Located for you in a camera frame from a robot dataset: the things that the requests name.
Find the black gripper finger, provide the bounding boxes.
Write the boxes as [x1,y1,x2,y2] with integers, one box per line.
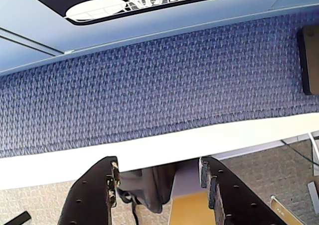
[57,156,121,225]
[198,156,287,225]

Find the yellow wooden board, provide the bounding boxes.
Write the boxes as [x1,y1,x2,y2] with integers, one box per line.
[168,189,217,225]

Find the grey hanging fabric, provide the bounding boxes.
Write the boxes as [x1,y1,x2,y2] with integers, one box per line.
[116,165,176,215]

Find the black flat strip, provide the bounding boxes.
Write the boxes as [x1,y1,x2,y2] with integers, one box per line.
[0,211,31,225]

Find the grey flat strip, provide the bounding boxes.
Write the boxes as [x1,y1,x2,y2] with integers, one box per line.
[307,181,319,208]

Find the brown black-edged block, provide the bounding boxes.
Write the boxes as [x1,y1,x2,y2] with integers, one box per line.
[296,25,319,95]

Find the dishwasher print kitchen door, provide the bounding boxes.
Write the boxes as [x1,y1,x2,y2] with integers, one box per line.
[0,0,296,55]

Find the gold metal bracket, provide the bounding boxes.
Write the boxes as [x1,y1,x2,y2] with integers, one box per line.
[270,195,311,225]

